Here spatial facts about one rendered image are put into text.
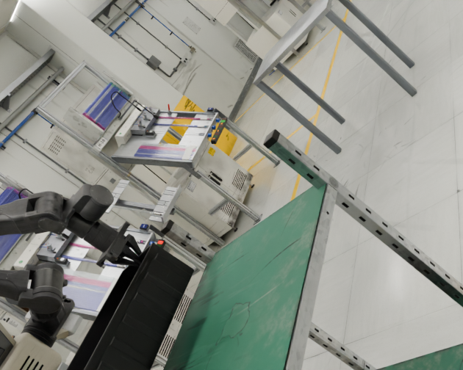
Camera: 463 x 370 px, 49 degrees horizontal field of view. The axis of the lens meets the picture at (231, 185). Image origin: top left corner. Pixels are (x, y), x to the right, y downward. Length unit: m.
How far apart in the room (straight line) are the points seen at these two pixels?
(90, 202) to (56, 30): 5.38
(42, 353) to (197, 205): 3.03
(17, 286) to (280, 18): 6.16
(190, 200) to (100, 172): 0.82
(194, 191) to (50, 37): 3.02
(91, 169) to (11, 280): 3.23
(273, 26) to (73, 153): 3.68
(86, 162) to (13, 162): 1.40
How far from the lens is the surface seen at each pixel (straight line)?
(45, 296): 1.32
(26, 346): 1.40
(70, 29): 6.48
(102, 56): 6.41
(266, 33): 7.26
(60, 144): 4.50
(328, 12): 3.28
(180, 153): 4.10
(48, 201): 1.15
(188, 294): 3.84
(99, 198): 1.11
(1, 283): 1.34
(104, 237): 1.16
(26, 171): 5.73
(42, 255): 3.56
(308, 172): 1.04
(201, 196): 4.31
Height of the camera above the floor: 1.35
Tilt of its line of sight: 14 degrees down
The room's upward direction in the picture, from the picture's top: 52 degrees counter-clockwise
